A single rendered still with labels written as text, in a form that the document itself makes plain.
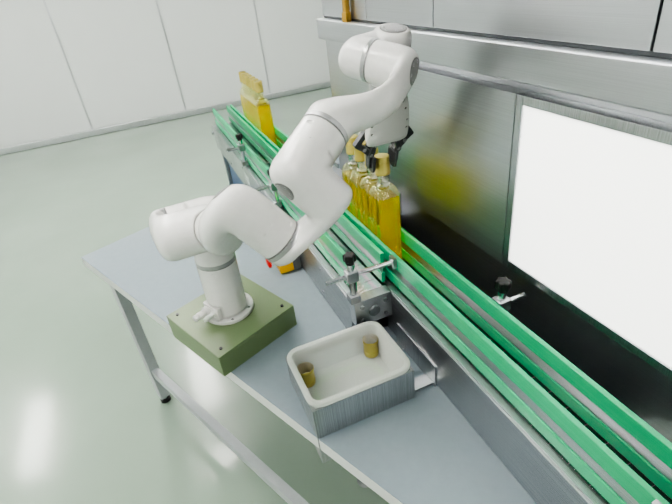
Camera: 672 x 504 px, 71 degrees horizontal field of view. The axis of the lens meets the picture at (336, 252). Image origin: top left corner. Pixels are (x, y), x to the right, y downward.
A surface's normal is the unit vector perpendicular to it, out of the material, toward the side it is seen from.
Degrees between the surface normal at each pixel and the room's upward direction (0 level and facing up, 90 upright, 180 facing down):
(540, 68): 90
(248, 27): 90
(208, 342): 3
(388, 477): 0
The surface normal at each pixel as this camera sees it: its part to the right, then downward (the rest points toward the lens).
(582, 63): -0.92, 0.29
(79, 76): 0.39, 0.44
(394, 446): -0.11, -0.85
